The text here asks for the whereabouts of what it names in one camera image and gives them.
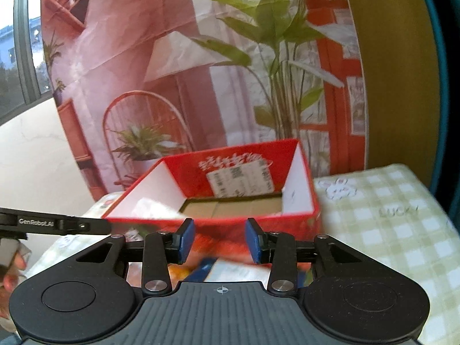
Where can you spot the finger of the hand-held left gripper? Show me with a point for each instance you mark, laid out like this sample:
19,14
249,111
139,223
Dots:
54,224

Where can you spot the person's left hand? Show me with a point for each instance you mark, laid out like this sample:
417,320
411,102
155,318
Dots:
9,276

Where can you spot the window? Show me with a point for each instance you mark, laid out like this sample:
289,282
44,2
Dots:
21,43

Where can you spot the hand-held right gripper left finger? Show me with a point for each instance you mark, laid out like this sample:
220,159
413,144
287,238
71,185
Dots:
187,239

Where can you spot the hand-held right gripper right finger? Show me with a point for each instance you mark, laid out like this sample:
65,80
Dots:
252,240

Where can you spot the green checked tablecloth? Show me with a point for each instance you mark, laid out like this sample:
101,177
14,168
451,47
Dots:
377,222

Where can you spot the red cardboard box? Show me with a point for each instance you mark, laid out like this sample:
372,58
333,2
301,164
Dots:
179,172

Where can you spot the printed room backdrop cloth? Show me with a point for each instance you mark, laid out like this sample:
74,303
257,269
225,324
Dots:
143,43

